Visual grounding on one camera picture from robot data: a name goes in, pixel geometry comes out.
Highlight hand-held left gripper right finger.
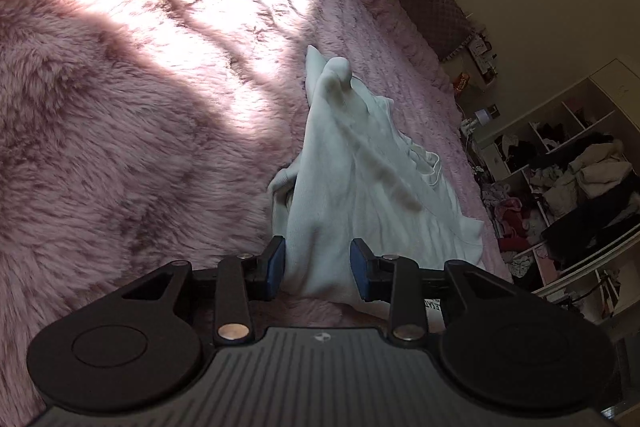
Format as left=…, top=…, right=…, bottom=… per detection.
left=349, top=237, right=507, bottom=343

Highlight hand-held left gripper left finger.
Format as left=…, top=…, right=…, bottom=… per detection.
left=117, top=235, right=287, bottom=348

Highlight white printed sweatshirt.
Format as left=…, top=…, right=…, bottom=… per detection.
left=267, top=44, right=486, bottom=333

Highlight red pink clothes pile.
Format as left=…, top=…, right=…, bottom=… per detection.
left=492, top=196, right=534, bottom=254

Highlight black clothes on shelf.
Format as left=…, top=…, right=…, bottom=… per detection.
left=499, top=122, right=567, bottom=168

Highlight pink fuzzy blanket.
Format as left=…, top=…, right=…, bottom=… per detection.
left=0, top=0, right=516, bottom=410

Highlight cluttered bedside table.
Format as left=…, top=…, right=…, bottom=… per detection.
left=467, top=31, right=502, bottom=88

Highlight beige coat on shelf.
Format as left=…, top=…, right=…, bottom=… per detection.
left=569, top=141, right=634, bottom=198

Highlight white shelf unit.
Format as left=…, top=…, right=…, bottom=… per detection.
left=474, top=59, right=640, bottom=324

